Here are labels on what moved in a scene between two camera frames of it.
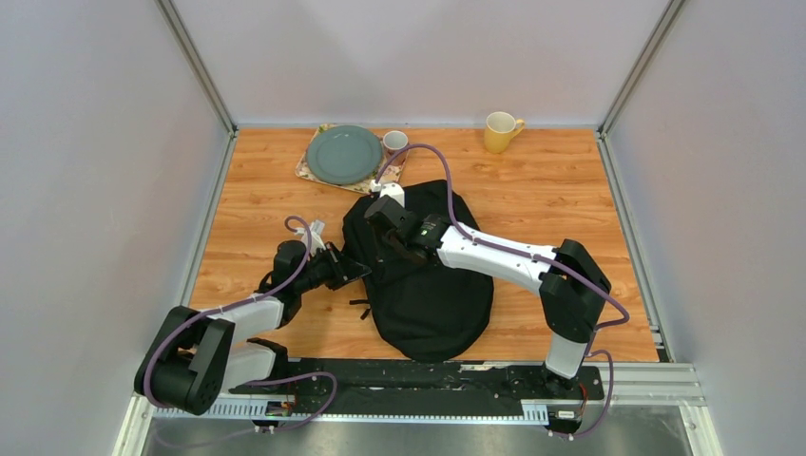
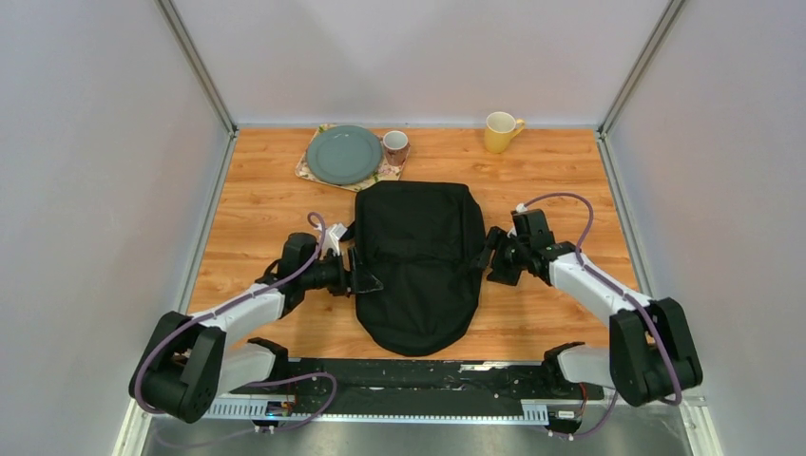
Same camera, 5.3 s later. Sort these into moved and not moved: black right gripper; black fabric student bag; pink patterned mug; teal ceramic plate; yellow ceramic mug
Moved: black fabric student bag; black right gripper
Not moved: teal ceramic plate; pink patterned mug; yellow ceramic mug
